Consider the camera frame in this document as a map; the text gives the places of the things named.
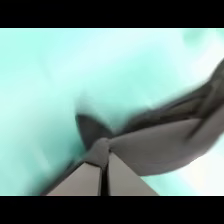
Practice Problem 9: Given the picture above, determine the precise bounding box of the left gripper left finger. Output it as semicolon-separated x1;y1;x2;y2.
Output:
42;160;104;197

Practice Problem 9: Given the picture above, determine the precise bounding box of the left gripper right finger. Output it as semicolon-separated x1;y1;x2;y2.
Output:
106;151;160;197

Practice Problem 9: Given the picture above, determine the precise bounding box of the grey garment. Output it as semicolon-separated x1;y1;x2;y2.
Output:
75;58;224;177

